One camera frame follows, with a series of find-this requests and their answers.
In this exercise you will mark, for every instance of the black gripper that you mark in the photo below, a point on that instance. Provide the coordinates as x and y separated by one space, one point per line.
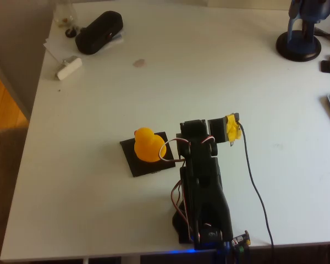
190 126

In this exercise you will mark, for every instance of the yellow rubber duck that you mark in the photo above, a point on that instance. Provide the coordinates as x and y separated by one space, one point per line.
147 145

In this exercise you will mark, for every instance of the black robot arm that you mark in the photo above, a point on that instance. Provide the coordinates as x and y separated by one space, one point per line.
209 187

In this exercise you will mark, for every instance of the black cardboard square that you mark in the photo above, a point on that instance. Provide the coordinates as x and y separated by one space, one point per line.
154 169

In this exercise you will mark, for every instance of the motor controller board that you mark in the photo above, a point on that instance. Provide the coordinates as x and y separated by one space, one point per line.
242 239

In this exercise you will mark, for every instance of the blue table clamp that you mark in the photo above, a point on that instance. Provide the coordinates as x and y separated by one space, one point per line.
222 255

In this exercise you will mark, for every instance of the blue microphone on black stand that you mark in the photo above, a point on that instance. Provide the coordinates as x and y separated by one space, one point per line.
298 46

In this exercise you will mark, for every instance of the black glasses case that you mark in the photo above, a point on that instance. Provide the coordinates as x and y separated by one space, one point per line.
99 33

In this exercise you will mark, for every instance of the white power bank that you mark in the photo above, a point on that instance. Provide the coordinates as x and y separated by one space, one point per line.
70 68

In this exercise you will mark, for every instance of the small black round cap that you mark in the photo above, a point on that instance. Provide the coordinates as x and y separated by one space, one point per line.
70 33

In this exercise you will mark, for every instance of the clear glass bottle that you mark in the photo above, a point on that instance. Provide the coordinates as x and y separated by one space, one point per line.
66 16

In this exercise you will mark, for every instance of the camera wrapped in yellow tape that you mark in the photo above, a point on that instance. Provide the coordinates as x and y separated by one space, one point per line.
233 129

